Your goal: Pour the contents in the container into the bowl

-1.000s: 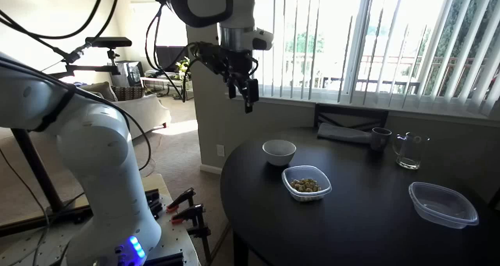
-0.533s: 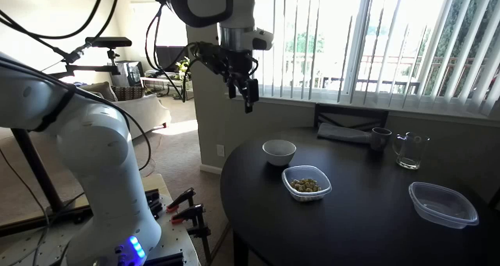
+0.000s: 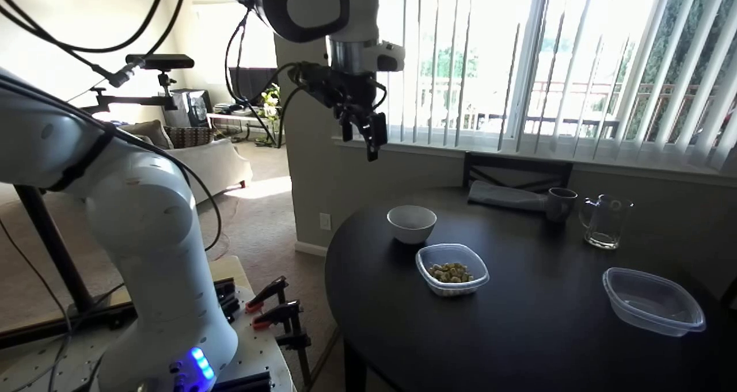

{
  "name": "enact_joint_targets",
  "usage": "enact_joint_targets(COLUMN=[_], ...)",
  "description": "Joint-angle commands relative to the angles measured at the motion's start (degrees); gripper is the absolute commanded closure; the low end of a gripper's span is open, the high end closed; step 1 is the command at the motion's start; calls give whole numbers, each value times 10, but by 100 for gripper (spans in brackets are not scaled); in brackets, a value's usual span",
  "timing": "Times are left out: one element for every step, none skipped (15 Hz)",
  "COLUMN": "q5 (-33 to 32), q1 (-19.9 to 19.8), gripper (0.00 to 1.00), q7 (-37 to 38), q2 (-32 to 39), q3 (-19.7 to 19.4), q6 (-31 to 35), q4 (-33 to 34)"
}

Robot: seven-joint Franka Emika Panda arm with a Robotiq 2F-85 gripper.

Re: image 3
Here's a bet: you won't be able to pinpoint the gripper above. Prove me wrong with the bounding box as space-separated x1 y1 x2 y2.
329 71 389 163

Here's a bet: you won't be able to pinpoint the white bowl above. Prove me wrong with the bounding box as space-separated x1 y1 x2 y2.
386 205 438 245

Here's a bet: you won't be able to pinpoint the empty clear plastic container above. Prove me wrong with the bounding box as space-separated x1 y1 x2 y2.
602 267 707 338

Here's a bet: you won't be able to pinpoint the potted plant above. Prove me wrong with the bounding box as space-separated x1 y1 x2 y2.
256 83 283 146

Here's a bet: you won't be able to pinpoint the television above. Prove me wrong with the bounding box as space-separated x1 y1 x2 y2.
228 66 279 107

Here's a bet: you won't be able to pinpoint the low media table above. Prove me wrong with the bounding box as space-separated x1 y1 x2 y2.
206 110 283 145

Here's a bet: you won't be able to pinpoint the white sofa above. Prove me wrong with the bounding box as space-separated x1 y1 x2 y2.
118 120 254 205

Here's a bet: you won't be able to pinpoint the folded grey cloth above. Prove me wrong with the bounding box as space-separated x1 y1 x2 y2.
467 180 549 212

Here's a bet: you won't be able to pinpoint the black chair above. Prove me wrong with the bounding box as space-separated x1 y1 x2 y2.
462 151 574 194

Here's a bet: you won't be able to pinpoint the heap of nuts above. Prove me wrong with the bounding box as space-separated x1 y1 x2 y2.
428 262 474 284

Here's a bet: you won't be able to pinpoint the patterned cushion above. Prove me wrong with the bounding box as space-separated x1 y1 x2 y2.
164 125 214 150

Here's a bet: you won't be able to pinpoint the orange black clamp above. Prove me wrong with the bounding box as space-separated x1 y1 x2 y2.
244 275 290 315
251 299 314 388

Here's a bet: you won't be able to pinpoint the grey mug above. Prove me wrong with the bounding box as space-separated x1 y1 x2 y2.
545 187 579 224

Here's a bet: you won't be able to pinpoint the beige cushion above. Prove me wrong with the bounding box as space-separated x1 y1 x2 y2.
118 120 174 151

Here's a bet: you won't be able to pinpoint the vertical window blinds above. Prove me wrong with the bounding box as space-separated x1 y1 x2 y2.
377 0 737 171

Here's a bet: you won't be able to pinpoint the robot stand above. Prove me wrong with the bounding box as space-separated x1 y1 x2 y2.
0 255 300 392

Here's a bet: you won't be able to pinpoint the glass mug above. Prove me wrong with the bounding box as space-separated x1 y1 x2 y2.
578 194 634 250

